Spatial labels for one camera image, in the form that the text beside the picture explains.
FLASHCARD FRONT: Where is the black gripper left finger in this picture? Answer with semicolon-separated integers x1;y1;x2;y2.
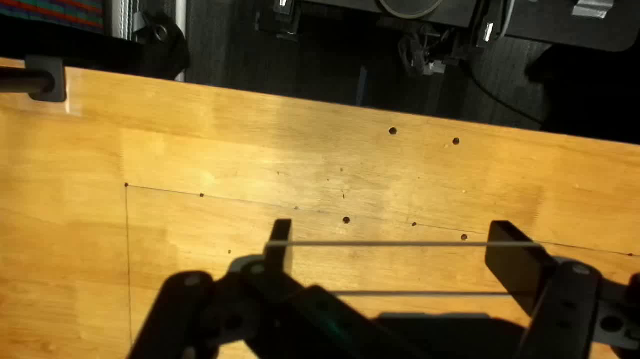
128;218;429;359

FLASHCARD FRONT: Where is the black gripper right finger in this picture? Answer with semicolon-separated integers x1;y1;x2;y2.
485;220;640;359

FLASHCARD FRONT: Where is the dark machine housing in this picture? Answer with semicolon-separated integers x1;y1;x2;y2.
263;0;640;76

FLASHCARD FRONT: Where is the black table edge clamp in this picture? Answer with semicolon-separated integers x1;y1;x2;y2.
0;54;70;104

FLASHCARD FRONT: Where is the colourful striped cloth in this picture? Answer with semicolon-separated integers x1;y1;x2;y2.
0;0;108;36

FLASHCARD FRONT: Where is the aluminium frame post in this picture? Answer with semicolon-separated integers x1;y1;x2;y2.
108;0;192;82

